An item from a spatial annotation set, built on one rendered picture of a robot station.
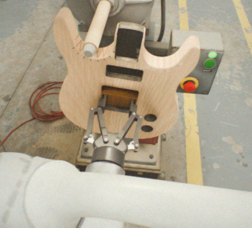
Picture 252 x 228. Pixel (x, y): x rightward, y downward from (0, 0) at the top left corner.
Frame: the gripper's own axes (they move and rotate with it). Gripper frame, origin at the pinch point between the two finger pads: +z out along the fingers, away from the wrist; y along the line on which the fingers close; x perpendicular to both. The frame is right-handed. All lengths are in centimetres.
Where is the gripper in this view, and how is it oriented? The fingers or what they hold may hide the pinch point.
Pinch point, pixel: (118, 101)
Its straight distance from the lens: 68.6
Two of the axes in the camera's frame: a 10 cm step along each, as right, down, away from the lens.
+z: 1.1, -7.5, 6.5
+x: 1.2, -6.4, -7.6
